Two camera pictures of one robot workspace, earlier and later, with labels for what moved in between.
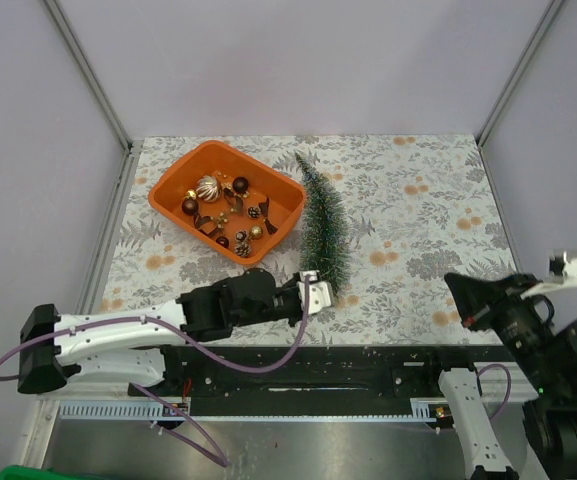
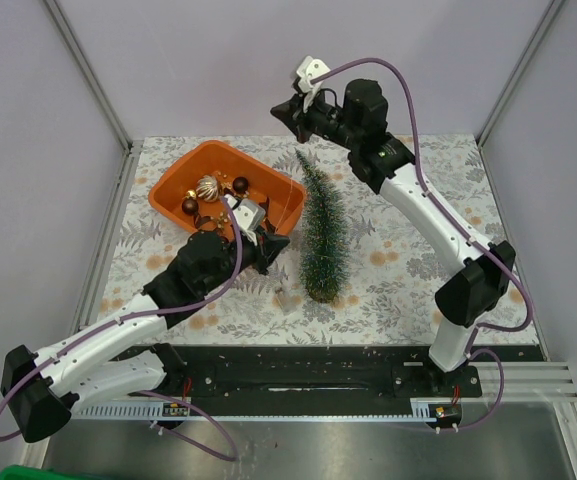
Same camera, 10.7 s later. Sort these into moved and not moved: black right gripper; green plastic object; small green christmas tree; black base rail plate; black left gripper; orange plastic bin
Moved: black right gripper; black left gripper
Not moved: black base rail plate; green plastic object; small green christmas tree; orange plastic bin
